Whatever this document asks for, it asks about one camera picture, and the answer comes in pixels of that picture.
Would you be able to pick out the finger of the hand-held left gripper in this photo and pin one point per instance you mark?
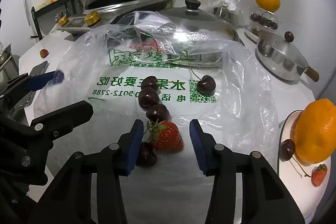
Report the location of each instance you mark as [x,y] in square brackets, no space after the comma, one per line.
[63,113]
[44,81]

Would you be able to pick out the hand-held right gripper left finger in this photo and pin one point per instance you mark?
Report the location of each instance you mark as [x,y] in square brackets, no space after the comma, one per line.
[134,150]

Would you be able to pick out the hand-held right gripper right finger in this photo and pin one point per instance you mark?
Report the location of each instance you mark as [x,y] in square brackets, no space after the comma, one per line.
[198,148]

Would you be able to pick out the dark red cherry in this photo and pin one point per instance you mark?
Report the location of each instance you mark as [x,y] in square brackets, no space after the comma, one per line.
[148,154]
[287,149]
[148,98]
[206,85]
[157,112]
[150,82]

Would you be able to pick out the clear printed plastic bag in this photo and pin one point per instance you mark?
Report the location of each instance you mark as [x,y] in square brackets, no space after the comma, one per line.
[228,108]

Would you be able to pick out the white plate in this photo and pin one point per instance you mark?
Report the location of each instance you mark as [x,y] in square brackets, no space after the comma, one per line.
[294,187]

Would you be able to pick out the large orange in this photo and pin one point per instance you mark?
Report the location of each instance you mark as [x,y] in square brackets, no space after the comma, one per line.
[315,132]

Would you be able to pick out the small red strawberry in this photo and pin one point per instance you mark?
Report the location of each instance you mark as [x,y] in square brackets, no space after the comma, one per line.
[43,53]

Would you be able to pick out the steel container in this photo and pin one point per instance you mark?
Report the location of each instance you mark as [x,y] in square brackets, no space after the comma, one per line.
[8,64]

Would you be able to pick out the steel induction cooker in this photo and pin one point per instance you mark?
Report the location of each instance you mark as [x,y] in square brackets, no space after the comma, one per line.
[118,10]

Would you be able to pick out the small steel pot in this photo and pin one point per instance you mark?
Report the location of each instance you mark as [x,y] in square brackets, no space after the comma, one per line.
[275,67]

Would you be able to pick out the steel pot lid brown knob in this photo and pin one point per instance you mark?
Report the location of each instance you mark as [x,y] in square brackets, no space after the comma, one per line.
[278,48]

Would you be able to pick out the clear tiered fruit stand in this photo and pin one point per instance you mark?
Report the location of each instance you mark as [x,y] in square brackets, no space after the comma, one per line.
[252,31]

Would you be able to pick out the glass lid with black knob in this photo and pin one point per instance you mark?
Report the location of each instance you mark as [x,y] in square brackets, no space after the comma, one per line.
[199,16]

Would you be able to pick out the clear bag of steel cups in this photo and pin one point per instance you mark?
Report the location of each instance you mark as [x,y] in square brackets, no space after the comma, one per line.
[225,10]

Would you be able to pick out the bunch of dark cherries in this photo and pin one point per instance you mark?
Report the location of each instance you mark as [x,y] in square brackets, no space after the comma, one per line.
[262,19]

